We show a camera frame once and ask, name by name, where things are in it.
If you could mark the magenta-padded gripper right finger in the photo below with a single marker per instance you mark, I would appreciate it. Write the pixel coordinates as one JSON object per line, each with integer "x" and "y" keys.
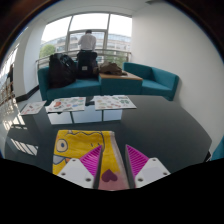
{"x": 136, "y": 160}

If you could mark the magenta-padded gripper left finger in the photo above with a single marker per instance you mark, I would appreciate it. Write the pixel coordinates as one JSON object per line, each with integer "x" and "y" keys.
{"x": 90, "y": 161}

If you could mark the orange yellow pink cartoon towel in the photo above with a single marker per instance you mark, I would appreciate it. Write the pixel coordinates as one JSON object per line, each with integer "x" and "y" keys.
{"x": 80, "y": 141}

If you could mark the teal corner sofa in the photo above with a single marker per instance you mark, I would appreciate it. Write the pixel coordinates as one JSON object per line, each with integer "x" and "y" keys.
{"x": 83, "y": 88}

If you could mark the teal chair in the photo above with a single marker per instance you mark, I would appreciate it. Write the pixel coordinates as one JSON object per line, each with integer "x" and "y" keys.
{"x": 218, "y": 150}

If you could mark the wooden sofa side table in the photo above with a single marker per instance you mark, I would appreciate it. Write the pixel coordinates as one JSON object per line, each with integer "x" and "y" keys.
{"x": 130, "y": 76}

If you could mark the brown jacket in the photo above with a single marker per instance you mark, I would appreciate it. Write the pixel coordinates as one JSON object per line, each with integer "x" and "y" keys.
{"x": 111, "y": 68}

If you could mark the large black backpack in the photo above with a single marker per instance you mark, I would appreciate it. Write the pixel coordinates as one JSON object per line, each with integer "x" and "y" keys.
{"x": 61, "y": 70}

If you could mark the black backpack with label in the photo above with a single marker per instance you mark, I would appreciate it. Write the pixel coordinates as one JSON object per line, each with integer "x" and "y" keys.
{"x": 86, "y": 65}

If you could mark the wooden balustrade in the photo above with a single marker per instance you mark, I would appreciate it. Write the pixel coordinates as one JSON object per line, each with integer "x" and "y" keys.
{"x": 6, "y": 93}

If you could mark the metal window railing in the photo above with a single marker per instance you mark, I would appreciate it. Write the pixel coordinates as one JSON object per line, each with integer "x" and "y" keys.
{"x": 110, "y": 51}

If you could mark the person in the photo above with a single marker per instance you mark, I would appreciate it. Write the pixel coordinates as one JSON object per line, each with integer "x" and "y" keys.
{"x": 87, "y": 40}

